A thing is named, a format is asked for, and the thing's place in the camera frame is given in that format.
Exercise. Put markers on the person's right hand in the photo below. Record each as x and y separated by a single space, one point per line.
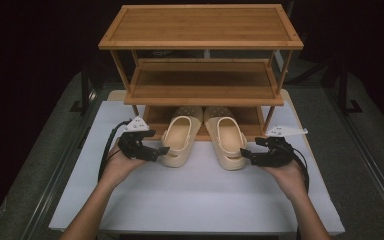
288 178

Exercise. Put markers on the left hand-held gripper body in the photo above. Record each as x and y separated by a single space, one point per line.
134 141

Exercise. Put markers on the person's left hand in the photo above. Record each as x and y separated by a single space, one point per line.
121 168

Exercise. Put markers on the beige foam clog shoe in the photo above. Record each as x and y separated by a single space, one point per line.
179 140
227 140

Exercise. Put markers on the metal frame rail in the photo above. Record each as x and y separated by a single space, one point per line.
370 163
55 186

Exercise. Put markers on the dark metal stand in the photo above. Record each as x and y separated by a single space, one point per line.
85 90
345 90

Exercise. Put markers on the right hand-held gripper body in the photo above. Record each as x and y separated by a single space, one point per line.
278 150

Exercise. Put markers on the wooden three-tier shoe rack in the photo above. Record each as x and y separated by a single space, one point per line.
200 50

